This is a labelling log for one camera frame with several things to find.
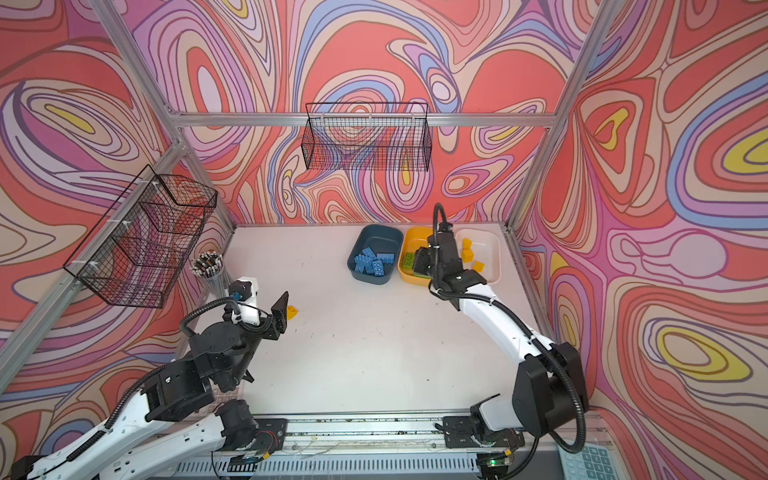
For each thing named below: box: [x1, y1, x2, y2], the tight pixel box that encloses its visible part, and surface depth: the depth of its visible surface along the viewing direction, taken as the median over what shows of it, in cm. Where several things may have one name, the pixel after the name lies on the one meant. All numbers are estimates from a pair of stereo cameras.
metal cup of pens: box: [189, 250, 229, 299], surface depth 90 cm
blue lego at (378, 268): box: [372, 259, 385, 277], surface depth 107 cm
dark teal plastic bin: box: [346, 224, 404, 285], surface depth 112 cm
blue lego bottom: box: [354, 254, 373, 273], surface depth 107 cm
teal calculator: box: [557, 443, 619, 480], surface depth 69 cm
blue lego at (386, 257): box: [376, 253, 395, 265], surface depth 107 cm
